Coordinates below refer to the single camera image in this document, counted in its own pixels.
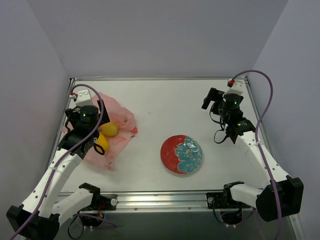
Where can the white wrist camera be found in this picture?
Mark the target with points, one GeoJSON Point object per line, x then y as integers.
{"type": "Point", "coordinates": [235, 87]}
{"type": "Point", "coordinates": [83, 98]}

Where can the red and teal plate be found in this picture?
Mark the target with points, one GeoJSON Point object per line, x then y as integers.
{"type": "Point", "coordinates": [181, 155]}

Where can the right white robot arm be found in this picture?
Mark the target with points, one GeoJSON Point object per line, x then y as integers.
{"type": "Point", "coordinates": [279, 195]}

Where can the pink plastic bag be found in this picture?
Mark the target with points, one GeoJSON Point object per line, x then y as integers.
{"type": "Point", "coordinates": [127, 129]}

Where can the yellow fake pear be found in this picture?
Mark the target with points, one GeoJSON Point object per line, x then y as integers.
{"type": "Point", "coordinates": [109, 129]}

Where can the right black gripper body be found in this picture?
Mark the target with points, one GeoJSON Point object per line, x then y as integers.
{"type": "Point", "coordinates": [210, 99]}

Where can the aluminium front rail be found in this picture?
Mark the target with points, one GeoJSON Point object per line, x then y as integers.
{"type": "Point", "coordinates": [160, 202]}

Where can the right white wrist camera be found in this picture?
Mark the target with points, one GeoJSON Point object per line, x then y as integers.
{"type": "Point", "coordinates": [235, 87]}

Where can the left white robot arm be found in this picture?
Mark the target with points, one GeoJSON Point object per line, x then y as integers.
{"type": "Point", "coordinates": [39, 217]}

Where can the yellow fake mango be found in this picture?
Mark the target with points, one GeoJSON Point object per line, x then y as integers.
{"type": "Point", "coordinates": [103, 142]}

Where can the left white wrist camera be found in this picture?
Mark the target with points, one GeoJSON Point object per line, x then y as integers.
{"type": "Point", "coordinates": [83, 98]}

